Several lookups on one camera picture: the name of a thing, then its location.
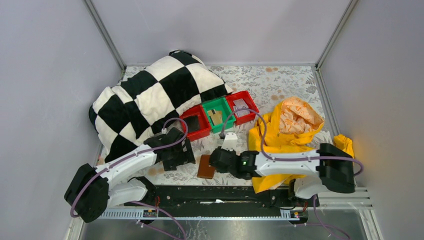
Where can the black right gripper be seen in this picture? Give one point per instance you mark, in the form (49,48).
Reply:
(219,159)

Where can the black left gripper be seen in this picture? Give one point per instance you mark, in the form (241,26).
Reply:
(180,155)

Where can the brown leather card holder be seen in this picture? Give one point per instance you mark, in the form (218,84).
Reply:
(205,170)

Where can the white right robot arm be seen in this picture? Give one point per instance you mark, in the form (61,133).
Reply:
(327,169)

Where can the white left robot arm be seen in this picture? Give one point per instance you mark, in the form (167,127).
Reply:
(93,189)

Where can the black card in red bin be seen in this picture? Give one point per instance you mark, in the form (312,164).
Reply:
(193,123)

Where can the gold cards in green bin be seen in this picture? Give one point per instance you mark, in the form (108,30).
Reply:
(215,116)

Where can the white cards in red bin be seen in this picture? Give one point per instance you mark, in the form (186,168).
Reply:
(242,106)

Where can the left red plastic bin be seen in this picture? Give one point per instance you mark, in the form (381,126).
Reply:
(205,127)

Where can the red plastic bin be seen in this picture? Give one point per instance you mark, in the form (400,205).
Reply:
(245,95)
(205,127)

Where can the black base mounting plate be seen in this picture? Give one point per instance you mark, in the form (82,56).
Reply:
(209,201)

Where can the green plastic bin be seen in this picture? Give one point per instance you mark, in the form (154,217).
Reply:
(218,104)

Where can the black white checkered blanket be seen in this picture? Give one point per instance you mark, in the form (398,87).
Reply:
(127,114)

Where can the right red plastic bin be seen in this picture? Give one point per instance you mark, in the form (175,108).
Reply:
(245,95)

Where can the yellow raincoat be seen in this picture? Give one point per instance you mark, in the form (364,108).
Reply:
(290,127)

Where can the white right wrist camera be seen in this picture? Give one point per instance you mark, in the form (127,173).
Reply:
(230,141)

